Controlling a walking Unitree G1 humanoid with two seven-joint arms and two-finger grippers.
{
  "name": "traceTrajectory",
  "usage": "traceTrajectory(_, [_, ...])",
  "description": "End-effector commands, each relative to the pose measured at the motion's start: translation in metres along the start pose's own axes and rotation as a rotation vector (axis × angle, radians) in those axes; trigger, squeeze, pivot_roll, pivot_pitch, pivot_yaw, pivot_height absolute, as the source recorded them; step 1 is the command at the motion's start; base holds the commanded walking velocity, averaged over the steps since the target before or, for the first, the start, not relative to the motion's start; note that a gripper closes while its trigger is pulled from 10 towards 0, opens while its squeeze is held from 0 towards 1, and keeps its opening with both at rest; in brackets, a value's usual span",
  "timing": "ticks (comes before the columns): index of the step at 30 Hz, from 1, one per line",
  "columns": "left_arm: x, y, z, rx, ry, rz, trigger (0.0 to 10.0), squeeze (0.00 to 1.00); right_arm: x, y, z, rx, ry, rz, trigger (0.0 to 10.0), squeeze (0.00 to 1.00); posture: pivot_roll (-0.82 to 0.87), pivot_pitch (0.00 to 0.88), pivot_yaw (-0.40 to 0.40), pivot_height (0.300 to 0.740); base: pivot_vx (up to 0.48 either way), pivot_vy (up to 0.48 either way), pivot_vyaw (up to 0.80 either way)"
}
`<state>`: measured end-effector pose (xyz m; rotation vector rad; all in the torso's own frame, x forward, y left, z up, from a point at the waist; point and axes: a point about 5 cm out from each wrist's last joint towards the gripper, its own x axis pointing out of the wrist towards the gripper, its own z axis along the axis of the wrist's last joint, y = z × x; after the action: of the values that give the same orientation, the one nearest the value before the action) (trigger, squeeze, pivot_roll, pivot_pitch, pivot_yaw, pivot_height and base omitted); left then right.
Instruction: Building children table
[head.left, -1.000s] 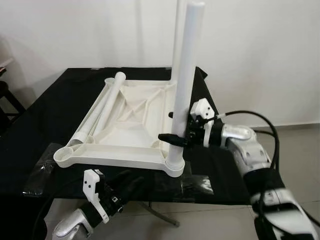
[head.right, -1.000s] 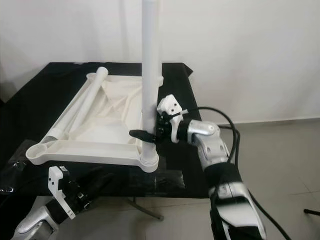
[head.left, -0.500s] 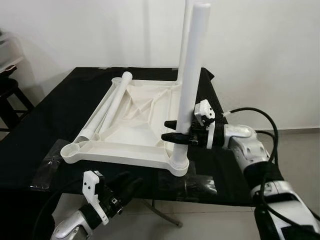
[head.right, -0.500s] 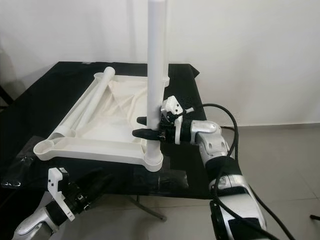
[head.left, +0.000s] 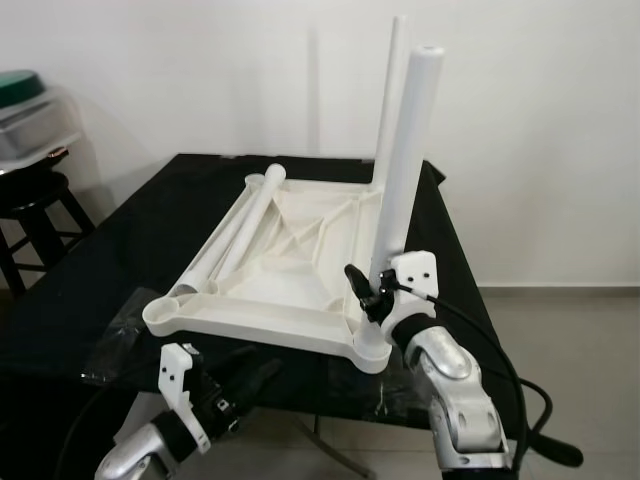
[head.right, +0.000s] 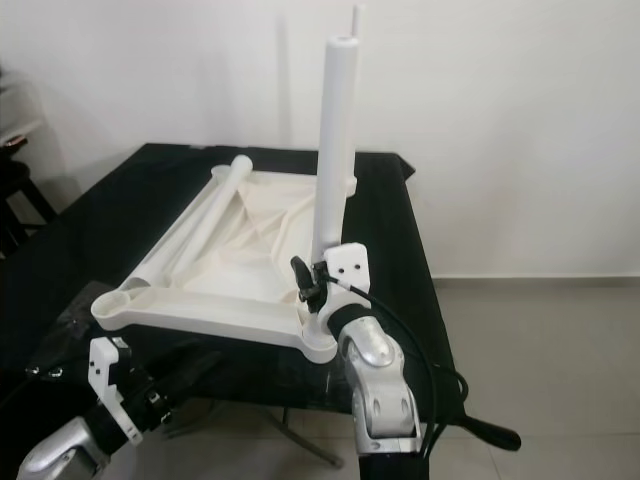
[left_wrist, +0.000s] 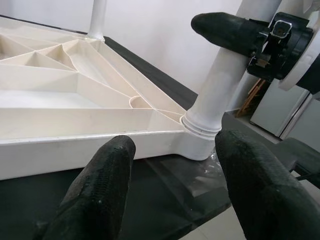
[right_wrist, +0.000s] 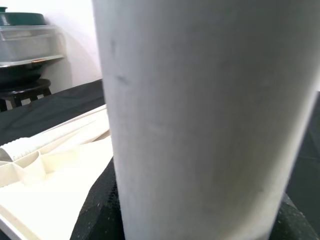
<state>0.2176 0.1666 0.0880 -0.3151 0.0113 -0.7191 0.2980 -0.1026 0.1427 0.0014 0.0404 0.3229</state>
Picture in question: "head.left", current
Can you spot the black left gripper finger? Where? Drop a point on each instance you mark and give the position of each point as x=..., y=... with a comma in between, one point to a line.
x=238, y=365
x=262, y=385

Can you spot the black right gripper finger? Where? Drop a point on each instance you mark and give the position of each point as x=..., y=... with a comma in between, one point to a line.
x=358, y=282

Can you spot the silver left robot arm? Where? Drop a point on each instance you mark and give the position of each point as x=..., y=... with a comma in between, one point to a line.
x=145, y=455

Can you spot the cream plastic children table top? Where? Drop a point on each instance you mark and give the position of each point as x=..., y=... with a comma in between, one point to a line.
x=290, y=300

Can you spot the clear plastic bag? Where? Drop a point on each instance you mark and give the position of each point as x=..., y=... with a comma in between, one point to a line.
x=115, y=335

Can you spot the black table cloth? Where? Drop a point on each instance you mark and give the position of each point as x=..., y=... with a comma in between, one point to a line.
x=120, y=240

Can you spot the black stand foot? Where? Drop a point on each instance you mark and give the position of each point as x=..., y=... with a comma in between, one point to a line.
x=555, y=452

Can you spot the black round stool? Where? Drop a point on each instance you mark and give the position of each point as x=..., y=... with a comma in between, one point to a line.
x=40, y=195

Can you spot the clear storage box green lid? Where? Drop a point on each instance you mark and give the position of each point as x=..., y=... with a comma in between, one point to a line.
x=30, y=120

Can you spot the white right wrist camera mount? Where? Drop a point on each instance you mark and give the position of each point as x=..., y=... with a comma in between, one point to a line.
x=415, y=275

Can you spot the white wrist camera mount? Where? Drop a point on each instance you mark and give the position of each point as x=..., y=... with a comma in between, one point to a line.
x=415, y=275
x=180, y=378

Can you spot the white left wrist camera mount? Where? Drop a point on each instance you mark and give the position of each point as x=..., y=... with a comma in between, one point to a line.
x=180, y=378

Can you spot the grey metal table frame leg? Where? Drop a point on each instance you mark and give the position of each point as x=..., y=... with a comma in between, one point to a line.
x=345, y=452

